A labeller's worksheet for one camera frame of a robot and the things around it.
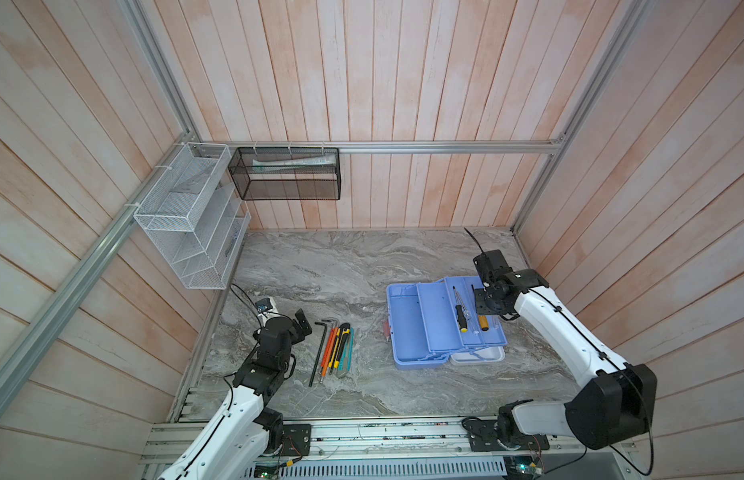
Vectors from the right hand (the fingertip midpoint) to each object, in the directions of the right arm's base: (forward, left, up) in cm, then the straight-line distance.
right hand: (491, 303), depth 83 cm
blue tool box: (-3, +16, -6) cm, 17 cm away
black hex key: (-10, +49, -13) cm, 52 cm away
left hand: (-6, +57, -3) cm, 57 cm away
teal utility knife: (-11, +41, -14) cm, 45 cm away
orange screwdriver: (-10, +46, -13) cm, 49 cm away
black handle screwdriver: (-2, +8, -3) cm, 9 cm away
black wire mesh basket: (+45, +65, +12) cm, 80 cm away
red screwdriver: (-11, +48, -13) cm, 51 cm away
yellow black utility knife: (-4, +43, -11) cm, 44 cm away
